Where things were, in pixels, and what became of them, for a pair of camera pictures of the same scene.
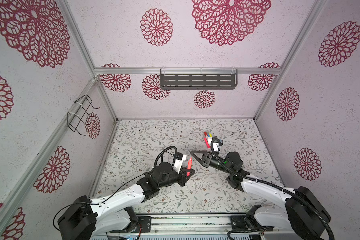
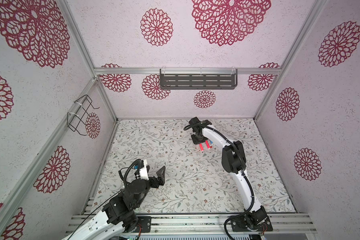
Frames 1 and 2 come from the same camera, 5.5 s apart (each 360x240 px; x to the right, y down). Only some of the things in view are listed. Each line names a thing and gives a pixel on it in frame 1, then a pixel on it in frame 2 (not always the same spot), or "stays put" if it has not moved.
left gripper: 183,176 -> 156,183
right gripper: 207,160 -> 195,141
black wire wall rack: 82,109 stays put
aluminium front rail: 211,223 stays put
